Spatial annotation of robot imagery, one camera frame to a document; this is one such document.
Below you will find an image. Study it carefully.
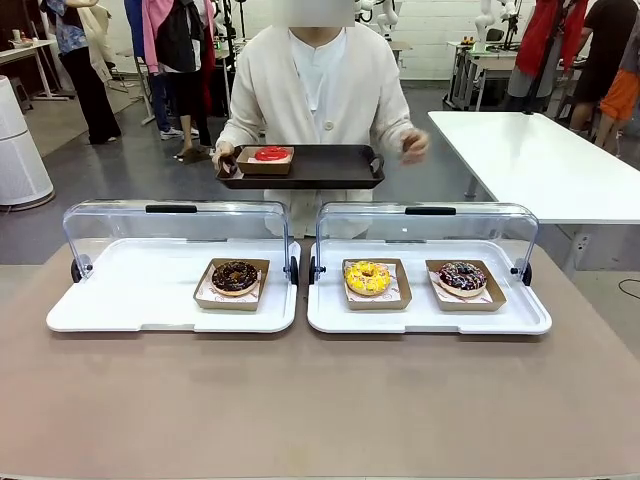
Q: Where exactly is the person's left forearm cream sleeve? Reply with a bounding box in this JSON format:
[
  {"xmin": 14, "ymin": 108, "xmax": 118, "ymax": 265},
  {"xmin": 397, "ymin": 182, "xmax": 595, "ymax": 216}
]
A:
[{"xmin": 372, "ymin": 104, "xmax": 417, "ymax": 151}]

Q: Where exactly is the dark brown serving tray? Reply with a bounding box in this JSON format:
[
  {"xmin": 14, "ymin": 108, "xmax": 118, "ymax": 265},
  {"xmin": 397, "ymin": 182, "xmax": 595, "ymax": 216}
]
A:
[{"xmin": 215, "ymin": 144, "xmax": 386, "ymax": 191}]

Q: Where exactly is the white cylindrical air purifier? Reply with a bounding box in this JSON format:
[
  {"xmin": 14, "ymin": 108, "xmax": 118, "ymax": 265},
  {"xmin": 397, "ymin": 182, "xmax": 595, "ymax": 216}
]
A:
[{"xmin": 0, "ymin": 74, "xmax": 55, "ymax": 207}]

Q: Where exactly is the bystander in red top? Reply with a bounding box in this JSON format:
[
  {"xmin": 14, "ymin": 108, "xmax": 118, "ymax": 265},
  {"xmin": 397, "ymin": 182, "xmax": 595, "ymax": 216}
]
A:
[{"xmin": 507, "ymin": 0, "xmax": 589, "ymax": 99}]

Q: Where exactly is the yellow sprinkled donut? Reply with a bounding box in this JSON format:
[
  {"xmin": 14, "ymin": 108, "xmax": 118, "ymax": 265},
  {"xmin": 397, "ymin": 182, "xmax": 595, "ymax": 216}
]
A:
[
  {"xmin": 344, "ymin": 259, "xmax": 392, "ymax": 296},
  {"xmin": 342, "ymin": 257, "xmax": 413, "ymax": 311}
]

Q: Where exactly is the person's right forearm cream sleeve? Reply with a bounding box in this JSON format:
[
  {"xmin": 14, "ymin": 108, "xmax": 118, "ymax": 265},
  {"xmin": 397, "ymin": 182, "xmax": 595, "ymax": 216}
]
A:
[{"xmin": 215, "ymin": 104, "xmax": 262, "ymax": 151}]

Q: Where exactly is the wooden top side desk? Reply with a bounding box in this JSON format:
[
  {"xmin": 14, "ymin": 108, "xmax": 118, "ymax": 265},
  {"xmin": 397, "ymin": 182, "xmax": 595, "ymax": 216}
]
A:
[{"xmin": 0, "ymin": 38, "xmax": 70, "ymax": 102}]

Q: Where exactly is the person in cream cardigan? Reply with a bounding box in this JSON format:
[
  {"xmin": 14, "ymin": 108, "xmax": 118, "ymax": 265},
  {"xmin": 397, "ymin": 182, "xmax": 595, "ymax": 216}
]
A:
[{"xmin": 211, "ymin": 9, "xmax": 432, "ymax": 240}]

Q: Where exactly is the large white table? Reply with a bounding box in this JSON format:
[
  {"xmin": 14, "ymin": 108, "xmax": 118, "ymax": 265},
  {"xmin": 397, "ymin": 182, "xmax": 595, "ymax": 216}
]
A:
[{"xmin": 428, "ymin": 110, "xmax": 640, "ymax": 272}]

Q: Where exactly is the red glazed donut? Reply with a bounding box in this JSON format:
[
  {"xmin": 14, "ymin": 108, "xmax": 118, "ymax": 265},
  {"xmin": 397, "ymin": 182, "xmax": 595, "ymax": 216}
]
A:
[
  {"xmin": 235, "ymin": 145, "xmax": 296, "ymax": 176},
  {"xmin": 253, "ymin": 145, "xmax": 294, "ymax": 164}
]

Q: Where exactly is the person's left hand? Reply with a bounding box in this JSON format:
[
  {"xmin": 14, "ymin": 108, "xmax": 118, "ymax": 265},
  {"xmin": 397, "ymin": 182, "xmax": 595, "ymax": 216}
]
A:
[{"xmin": 399, "ymin": 128, "xmax": 432, "ymax": 166}]

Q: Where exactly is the clear hinged display lid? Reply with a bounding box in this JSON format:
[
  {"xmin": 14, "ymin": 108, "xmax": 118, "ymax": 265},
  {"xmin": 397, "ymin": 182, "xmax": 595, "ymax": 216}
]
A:
[
  {"xmin": 308, "ymin": 201, "xmax": 540, "ymax": 287},
  {"xmin": 62, "ymin": 199, "xmax": 300, "ymax": 287}
]

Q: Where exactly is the black stand pole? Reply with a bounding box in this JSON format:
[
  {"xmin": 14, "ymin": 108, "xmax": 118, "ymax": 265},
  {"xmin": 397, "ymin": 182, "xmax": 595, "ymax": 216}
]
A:
[{"xmin": 522, "ymin": 37, "xmax": 564, "ymax": 117}]

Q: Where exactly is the bystander in orange shorts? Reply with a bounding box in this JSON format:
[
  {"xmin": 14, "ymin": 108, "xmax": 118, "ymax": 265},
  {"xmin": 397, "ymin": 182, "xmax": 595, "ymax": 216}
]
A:
[{"xmin": 598, "ymin": 34, "xmax": 640, "ymax": 151}]

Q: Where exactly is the person's right hand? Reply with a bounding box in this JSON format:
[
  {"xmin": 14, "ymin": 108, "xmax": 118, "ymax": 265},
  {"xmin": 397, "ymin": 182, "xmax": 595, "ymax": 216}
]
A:
[{"xmin": 211, "ymin": 141, "xmax": 241, "ymax": 179}]

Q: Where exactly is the white background workbench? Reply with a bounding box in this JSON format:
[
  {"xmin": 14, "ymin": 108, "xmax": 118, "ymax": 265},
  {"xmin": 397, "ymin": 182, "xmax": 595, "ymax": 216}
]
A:
[{"xmin": 446, "ymin": 39, "xmax": 521, "ymax": 111}]

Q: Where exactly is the white display tray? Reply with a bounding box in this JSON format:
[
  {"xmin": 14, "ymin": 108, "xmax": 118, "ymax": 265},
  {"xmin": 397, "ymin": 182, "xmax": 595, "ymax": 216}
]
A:
[
  {"xmin": 307, "ymin": 239, "xmax": 554, "ymax": 335},
  {"xmin": 45, "ymin": 238, "xmax": 301, "ymax": 335}
]

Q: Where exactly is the bystander in black t-shirt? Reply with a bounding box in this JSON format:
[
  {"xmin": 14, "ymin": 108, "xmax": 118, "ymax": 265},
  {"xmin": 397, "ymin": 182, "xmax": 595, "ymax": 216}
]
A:
[{"xmin": 569, "ymin": 0, "xmax": 637, "ymax": 133}]

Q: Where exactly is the chocolate glazed donut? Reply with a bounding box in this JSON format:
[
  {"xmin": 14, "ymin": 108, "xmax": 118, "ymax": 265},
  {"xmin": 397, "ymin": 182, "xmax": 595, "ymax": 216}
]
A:
[{"xmin": 211, "ymin": 259, "xmax": 260, "ymax": 297}]

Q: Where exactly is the bystander in pink hoodie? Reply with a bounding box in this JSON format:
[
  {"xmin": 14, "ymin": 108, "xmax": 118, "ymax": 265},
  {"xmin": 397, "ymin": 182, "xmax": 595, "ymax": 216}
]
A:
[{"xmin": 141, "ymin": 0, "xmax": 217, "ymax": 162}]

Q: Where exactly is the bystander in black wide trousers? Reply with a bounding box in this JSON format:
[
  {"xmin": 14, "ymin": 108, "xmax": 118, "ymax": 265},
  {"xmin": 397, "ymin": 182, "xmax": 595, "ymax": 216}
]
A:
[{"xmin": 42, "ymin": 0, "xmax": 123, "ymax": 146}]

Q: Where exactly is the dark sprinkled donut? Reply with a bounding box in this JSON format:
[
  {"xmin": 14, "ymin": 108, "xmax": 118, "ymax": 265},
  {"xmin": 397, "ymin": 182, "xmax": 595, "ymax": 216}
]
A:
[{"xmin": 425, "ymin": 258, "xmax": 508, "ymax": 312}]

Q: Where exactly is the bystander in blue jacket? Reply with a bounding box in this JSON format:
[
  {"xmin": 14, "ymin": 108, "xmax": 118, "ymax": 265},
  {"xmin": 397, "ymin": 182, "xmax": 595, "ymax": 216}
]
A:
[{"xmin": 123, "ymin": 0, "xmax": 184, "ymax": 141}]

